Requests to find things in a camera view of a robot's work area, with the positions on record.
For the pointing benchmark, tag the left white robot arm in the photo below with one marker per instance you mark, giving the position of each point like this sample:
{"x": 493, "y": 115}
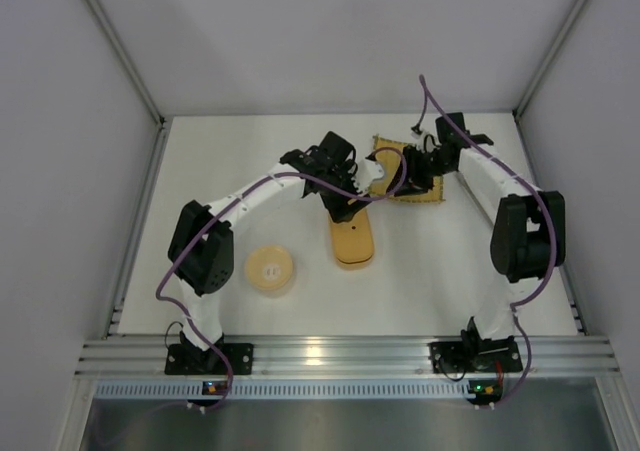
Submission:
{"x": 202, "y": 246}

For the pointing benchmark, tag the grey slotted cable duct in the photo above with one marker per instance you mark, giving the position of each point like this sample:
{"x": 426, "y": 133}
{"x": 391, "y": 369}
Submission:
{"x": 291, "y": 389}

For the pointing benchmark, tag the metal tongs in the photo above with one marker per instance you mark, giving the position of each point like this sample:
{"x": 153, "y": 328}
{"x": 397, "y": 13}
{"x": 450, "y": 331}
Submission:
{"x": 477, "y": 195}

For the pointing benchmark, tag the round tan lid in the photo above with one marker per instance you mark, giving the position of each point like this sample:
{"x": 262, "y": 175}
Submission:
{"x": 269, "y": 261}

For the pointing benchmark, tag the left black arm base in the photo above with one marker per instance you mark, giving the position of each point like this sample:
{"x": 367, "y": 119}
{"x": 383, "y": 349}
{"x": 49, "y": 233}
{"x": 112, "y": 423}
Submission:
{"x": 189, "y": 360}

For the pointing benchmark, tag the bamboo sushi mat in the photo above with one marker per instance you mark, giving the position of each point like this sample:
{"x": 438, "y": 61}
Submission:
{"x": 391, "y": 163}

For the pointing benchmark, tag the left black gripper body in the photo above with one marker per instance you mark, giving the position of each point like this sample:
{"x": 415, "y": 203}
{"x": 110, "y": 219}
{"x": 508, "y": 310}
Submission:
{"x": 338, "y": 197}

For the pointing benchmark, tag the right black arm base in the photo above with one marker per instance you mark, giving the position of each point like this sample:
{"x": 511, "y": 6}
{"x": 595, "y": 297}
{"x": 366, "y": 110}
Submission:
{"x": 455, "y": 358}

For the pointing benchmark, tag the oblong tan lunch box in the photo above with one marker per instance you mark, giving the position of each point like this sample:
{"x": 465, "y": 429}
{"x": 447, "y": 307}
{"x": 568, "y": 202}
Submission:
{"x": 354, "y": 259}

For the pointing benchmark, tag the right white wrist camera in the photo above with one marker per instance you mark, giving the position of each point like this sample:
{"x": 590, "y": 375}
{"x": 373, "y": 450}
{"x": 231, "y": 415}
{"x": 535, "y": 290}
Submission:
{"x": 422, "y": 137}

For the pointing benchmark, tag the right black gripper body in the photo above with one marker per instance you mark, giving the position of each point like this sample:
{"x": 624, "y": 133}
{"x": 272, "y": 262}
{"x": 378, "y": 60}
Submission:
{"x": 410, "y": 172}

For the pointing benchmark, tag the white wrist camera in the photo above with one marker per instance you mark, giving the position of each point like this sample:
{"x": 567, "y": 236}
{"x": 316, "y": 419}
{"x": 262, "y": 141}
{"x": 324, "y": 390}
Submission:
{"x": 367, "y": 171}
{"x": 422, "y": 137}

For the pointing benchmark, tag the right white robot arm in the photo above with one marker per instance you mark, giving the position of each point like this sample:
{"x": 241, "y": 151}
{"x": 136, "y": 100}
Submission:
{"x": 527, "y": 240}

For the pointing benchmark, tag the aluminium mounting rail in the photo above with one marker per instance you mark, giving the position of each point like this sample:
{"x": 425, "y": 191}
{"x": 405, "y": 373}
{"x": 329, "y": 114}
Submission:
{"x": 342, "y": 357}

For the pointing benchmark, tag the oblong tan box lid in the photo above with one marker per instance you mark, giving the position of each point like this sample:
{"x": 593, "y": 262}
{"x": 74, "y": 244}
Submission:
{"x": 355, "y": 234}

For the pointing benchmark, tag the round steel container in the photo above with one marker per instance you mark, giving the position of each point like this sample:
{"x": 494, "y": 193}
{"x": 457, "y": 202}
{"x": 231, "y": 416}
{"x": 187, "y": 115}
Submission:
{"x": 272, "y": 287}

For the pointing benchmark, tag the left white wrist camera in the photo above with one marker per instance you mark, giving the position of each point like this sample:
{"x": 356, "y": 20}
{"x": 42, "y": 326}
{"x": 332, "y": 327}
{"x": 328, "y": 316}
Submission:
{"x": 367, "y": 171}

